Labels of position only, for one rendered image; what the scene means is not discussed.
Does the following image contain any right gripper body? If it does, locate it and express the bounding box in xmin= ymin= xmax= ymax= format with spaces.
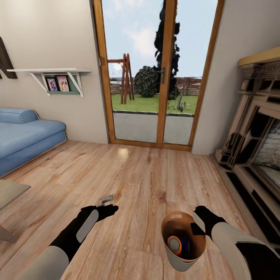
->
xmin=190 ymin=223 xmax=206 ymax=235

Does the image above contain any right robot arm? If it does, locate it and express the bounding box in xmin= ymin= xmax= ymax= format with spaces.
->
xmin=190 ymin=206 xmax=280 ymax=280

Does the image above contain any trash can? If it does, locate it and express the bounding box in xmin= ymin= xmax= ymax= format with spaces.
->
xmin=161 ymin=211 xmax=207 ymax=272

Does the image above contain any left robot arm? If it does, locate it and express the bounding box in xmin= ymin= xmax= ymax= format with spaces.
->
xmin=15 ymin=195 xmax=119 ymax=280

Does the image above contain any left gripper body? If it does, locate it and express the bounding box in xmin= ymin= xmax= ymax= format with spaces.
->
xmin=99 ymin=204 xmax=115 ymax=220

